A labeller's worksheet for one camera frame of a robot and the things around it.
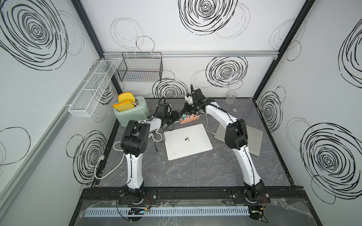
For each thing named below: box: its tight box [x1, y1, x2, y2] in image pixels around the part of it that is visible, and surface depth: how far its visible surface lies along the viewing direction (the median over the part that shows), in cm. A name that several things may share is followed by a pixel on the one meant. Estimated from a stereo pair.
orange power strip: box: [179, 113, 200, 125], surface depth 107 cm
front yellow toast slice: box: [113, 100, 135, 112], surface depth 92 cm
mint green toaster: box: [113, 96, 151, 128], surface depth 94 cm
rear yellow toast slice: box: [117, 92, 136, 103], surface depth 95 cm
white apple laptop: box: [163, 123, 214, 162], surface depth 96 cm
